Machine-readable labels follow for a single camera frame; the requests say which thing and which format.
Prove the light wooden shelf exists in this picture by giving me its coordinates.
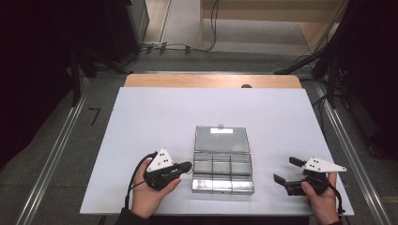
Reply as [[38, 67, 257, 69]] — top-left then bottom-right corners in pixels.
[[199, 0, 349, 54]]

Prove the transparent grey plastic compartment box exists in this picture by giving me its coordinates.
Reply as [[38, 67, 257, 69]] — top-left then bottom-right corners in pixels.
[[191, 125, 255, 196]]

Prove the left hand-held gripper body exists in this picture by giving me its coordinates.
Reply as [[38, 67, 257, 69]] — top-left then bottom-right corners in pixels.
[[143, 147, 182, 192]]

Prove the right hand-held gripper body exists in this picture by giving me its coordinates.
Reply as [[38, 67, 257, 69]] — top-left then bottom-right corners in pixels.
[[284, 157, 347, 197]]

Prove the black metal stand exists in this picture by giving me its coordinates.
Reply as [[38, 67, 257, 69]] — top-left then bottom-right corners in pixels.
[[69, 46, 83, 108], [325, 52, 341, 110]]

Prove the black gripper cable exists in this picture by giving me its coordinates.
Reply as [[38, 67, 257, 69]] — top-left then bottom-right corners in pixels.
[[327, 180, 345, 217], [124, 151, 158, 210]]

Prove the person's left hand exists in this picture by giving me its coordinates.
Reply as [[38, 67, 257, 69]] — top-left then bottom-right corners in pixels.
[[130, 159, 182, 219]]

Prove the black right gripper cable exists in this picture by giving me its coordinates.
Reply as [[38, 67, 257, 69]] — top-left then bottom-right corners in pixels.
[[327, 180, 345, 217]]

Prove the black curtain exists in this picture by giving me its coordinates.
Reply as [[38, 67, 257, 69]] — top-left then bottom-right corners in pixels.
[[0, 0, 107, 172], [325, 0, 398, 160]]

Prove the person's right hand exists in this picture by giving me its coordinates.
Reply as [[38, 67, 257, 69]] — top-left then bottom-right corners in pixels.
[[300, 172, 341, 225]]

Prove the black hanging cable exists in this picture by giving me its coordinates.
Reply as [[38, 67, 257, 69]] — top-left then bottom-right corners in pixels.
[[206, 0, 220, 53]]

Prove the black cabinet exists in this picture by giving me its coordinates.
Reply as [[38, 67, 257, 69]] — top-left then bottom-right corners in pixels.
[[102, 0, 150, 63]]

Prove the white table cover sheet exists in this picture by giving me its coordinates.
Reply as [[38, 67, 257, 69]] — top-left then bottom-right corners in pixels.
[[79, 86, 355, 217]]

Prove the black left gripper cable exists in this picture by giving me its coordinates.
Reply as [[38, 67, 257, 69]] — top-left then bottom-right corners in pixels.
[[124, 151, 158, 210]]

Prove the metal floor rail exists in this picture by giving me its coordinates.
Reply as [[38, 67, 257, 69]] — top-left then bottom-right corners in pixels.
[[16, 78, 91, 225], [314, 80, 392, 225]]

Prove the power strip with cables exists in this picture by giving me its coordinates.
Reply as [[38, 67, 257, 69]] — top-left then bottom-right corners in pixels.
[[140, 41, 192, 56]]

